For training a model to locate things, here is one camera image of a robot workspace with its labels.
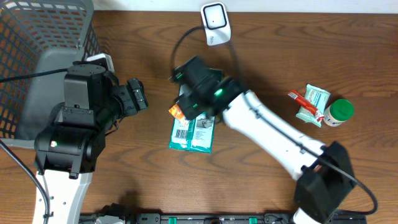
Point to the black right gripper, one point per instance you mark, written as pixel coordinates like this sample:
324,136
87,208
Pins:
183,104

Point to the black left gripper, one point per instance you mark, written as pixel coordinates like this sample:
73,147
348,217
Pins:
130,90

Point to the green 3M package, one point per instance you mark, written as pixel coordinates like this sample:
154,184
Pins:
195,135

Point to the red tube packet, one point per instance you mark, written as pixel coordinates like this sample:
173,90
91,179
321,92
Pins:
306,104

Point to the mint green wipes packet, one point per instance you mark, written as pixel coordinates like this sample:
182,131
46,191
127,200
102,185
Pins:
317,97

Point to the green lid small jar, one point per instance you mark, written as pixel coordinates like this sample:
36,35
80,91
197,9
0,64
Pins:
338,112

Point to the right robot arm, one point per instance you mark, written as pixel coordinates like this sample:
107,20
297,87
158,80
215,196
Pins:
323,174

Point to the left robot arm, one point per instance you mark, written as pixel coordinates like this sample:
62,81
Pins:
68,148

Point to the white barcode scanner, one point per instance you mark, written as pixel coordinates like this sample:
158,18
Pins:
216,23

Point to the dark grey plastic basket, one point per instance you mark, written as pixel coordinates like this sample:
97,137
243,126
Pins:
39,40

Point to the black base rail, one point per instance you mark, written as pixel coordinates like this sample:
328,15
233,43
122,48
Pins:
115,213

